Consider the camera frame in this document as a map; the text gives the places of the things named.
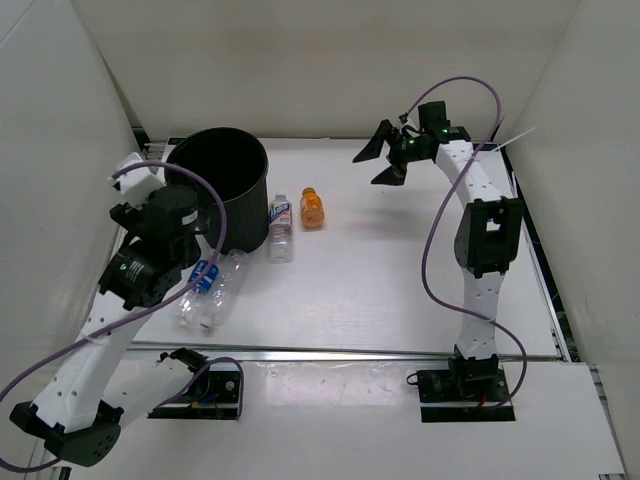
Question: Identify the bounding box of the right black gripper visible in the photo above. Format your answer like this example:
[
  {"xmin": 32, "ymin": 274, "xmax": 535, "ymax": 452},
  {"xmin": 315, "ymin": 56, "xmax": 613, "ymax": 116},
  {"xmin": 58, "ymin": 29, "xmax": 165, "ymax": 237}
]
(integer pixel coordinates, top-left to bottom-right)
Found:
[{"xmin": 352, "ymin": 120, "xmax": 429, "ymax": 187}]

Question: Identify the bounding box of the clear crushed plastic bottle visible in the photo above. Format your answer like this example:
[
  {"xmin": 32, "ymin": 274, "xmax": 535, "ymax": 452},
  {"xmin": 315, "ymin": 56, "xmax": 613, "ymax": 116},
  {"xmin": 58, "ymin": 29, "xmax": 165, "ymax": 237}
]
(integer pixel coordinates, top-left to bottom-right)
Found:
[{"xmin": 197, "ymin": 249, "xmax": 249, "ymax": 331}]

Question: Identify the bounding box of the small orange bottle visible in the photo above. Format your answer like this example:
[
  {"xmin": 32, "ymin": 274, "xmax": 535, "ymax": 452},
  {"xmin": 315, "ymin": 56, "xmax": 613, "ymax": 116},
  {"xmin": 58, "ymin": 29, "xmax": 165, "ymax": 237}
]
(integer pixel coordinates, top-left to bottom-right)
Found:
[{"xmin": 300, "ymin": 187, "xmax": 325, "ymax": 230}]

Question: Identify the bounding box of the clear bottle white blue label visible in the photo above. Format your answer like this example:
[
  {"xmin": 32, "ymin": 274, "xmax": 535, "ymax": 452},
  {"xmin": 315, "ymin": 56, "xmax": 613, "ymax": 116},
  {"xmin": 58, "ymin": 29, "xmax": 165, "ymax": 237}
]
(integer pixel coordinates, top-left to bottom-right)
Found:
[{"xmin": 268, "ymin": 191, "xmax": 293, "ymax": 263}]

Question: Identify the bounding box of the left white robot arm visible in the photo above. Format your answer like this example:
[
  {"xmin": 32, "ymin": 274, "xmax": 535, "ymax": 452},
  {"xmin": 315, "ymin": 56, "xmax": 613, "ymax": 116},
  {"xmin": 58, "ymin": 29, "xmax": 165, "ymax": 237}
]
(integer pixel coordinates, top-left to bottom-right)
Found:
[{"xmin": 10, "ymin": 186, "xmax": 210, "ymax": 467}]

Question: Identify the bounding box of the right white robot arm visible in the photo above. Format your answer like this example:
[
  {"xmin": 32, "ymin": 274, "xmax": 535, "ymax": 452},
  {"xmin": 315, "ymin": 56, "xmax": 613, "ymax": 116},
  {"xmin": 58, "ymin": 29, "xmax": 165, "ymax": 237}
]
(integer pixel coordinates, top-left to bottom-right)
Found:
[{"xmin": 354, "ymin": 120, "xmax": 523, "ymax": 400}]

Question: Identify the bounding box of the black plastic bin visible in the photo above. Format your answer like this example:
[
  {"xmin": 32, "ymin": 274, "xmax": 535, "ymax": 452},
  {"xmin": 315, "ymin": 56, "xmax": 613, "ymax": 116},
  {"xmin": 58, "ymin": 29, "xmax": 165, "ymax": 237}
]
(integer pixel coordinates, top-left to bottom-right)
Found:
[{"xmin": 167, "ymin": 127, "xmax": 269, "ymax": 254}]

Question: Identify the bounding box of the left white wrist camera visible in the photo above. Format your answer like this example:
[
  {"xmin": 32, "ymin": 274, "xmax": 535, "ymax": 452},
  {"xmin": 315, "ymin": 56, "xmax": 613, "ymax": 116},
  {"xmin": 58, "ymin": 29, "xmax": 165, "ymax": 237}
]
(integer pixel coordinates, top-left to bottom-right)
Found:
[{"xmin": 108, "ymin": 152, "xmax": 166, "ymax": 210}]

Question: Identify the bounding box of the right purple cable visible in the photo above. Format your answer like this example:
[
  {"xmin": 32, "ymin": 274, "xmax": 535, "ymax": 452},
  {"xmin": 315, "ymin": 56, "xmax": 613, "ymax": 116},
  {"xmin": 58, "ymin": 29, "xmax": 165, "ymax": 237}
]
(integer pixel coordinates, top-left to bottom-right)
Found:
[{"xmin": 404, "ymin": 75, "xmax": 528, "ymax": 412}]

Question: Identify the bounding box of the purple cable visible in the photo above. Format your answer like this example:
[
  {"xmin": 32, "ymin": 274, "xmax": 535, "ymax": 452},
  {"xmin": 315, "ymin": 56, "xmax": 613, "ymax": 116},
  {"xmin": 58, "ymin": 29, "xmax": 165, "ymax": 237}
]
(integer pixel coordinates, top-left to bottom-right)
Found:
[
  {"xmin": 0, "ymin": 162, "xmax": 246, "ymax": 473},
  {"xmin": 404, "ymin": 75, "xmax": 528, "ymax": 412}
]

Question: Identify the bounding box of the aluminium rail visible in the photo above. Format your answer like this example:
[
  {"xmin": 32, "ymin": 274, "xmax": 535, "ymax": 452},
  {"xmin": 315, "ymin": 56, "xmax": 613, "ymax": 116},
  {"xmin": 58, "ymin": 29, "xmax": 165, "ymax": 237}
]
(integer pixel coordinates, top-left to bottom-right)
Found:
[{"xmin": 128, "ymin": 342, "xmax": 564, "ymax": 362}]

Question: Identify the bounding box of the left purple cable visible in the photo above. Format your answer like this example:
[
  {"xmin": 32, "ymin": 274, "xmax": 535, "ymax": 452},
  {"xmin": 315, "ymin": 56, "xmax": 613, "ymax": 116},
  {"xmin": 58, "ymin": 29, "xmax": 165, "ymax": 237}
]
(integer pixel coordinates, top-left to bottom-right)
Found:
[{"xmin": 0, "ymin": 162, "xmax": 246, "ymax": 473}]

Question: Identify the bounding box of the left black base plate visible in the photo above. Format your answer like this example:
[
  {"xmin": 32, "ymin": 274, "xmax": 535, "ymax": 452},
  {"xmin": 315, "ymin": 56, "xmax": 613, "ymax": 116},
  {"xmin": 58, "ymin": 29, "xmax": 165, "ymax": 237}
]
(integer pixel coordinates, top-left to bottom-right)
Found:
[{"xmin": 147, "ymin": 357, "xmax": 245, "ymax": 421}]

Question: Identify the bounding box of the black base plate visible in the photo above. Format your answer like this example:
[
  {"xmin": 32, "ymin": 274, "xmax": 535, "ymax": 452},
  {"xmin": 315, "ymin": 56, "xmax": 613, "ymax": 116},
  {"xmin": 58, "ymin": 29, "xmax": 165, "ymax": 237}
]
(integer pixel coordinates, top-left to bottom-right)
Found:
[
  {"xmin": 406, "ymin": 368, "xmax": 516, "ymax": 424},
  {"xmin": 147, "ymin": 357, "xmax": 245, "ymax": 421}
]

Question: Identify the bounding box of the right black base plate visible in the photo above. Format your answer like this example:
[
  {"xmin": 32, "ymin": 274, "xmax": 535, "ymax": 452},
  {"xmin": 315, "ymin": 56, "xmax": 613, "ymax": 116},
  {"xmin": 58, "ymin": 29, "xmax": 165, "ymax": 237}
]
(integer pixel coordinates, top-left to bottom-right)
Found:
[{"xmin": 406, "ymin": 368, "xmax": 516, "ymax": 424}]

